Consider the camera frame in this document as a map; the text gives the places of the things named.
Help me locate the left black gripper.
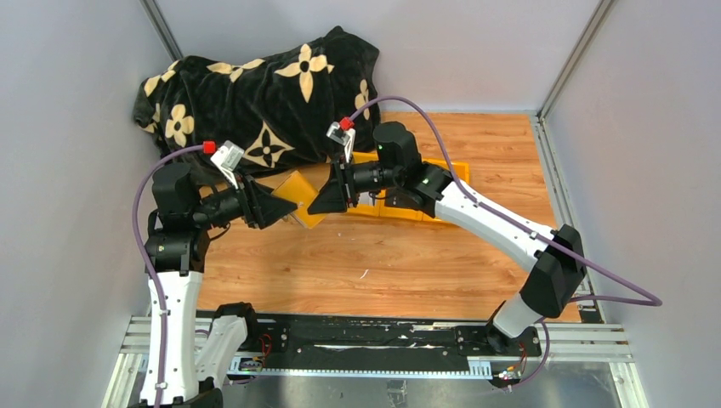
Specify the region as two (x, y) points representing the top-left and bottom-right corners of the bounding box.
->
(190, 167), (296, 230)

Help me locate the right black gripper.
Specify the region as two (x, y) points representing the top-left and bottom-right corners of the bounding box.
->
(309, 150), (403, 211)

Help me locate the yellow leather card holder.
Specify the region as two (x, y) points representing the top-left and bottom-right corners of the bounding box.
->
(272, 171), (326, 230)

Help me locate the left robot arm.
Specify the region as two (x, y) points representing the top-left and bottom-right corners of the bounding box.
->
(137, 162), (297, 407)

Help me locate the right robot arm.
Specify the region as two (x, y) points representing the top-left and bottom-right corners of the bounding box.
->
(308, 122), (588, 355)

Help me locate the yellow three-compartment bin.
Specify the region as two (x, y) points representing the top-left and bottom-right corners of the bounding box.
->
(344, 151), (471, 225)

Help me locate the black floral blanket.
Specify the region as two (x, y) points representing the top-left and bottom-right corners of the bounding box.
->
(131, 27), (381, 177)

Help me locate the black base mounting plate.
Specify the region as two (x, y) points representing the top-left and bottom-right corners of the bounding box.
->
(238, 314), (542, 373)

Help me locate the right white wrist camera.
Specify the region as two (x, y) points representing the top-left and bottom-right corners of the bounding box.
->
(326, 118), (356, 163)

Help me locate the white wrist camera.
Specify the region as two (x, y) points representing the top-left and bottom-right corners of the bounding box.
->
(326, 118), (356, 163)
(210, 140), (245, 190)

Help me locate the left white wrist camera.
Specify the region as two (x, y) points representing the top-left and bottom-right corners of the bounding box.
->
(210, 140), (245, 190)

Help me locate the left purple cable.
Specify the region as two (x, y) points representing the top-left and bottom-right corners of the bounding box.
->
(131, 143), (218, 408)

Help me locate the aluminium frame rail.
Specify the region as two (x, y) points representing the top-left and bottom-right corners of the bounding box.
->
(101, 314), (649, 408)

